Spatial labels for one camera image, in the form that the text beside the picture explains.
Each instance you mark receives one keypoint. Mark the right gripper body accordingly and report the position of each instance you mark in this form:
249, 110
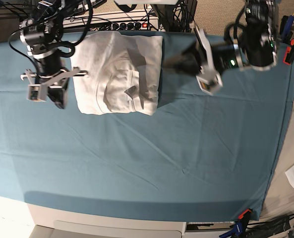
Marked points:
38, 85

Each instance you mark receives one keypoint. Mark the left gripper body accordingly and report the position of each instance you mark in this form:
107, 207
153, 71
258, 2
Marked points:
208, 78

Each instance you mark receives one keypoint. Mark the white T-shirt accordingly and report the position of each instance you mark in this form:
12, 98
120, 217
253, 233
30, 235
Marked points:
123, 73

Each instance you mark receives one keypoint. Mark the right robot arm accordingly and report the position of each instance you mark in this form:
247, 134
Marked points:
42, 34

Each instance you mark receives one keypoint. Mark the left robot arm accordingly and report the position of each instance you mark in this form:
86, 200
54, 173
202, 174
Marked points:
250, 41

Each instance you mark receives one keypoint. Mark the teal table cloth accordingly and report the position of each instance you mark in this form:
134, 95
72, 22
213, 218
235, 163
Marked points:
199, 158

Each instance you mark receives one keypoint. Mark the orange black clamp top right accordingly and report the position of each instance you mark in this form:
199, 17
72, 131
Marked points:
289, 54

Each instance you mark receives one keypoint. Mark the orange black clamp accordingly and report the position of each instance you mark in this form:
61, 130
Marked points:
289, 54
245, 215

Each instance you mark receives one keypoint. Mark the blue clamp top right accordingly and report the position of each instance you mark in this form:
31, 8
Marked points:
285, 33

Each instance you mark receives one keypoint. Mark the blue clamp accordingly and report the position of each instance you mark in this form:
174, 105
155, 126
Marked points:
285, 33
235, 232

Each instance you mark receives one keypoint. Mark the orange black clamp bottom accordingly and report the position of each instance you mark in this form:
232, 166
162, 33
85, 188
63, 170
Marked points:
245, 215

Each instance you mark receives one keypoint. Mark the blue clamp bottom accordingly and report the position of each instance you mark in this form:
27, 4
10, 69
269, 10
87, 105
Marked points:
235, 232

